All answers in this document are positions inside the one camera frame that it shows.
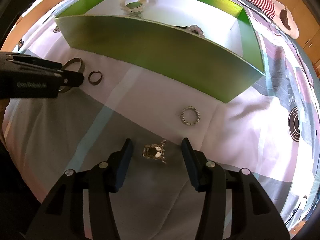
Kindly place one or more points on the wooden wardrobe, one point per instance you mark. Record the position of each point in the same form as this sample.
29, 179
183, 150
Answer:
303, 12

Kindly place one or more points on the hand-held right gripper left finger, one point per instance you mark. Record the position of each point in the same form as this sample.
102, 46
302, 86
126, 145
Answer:
123, 165

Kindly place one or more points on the white wristwatch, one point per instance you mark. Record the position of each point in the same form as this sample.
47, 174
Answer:
130, 6

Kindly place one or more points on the printed bedsheet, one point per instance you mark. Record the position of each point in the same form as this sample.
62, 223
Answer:
237, 142

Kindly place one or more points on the green cardboard box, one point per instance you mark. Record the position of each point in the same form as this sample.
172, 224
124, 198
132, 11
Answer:
150, 47

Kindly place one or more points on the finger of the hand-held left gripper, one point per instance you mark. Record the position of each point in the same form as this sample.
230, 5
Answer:
51, 65
72, 78

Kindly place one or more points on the silver bangle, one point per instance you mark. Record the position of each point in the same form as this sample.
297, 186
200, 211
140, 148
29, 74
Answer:
81, 66

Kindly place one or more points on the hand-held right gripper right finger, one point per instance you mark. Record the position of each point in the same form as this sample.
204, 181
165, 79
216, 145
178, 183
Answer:
192, 166

